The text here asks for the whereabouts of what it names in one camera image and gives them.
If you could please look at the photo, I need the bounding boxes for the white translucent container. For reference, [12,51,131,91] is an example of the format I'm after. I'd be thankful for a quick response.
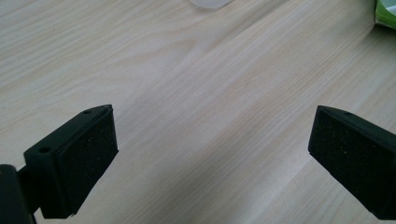
[190,0,235,9]

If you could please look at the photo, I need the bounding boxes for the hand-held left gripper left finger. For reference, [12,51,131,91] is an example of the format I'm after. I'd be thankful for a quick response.
[18,104,120,219]

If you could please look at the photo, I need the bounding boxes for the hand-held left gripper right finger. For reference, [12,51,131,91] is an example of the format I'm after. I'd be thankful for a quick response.
[307,105,396,221]

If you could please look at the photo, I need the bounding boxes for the green packet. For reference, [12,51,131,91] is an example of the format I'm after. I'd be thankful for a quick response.
[375,0,396,30]

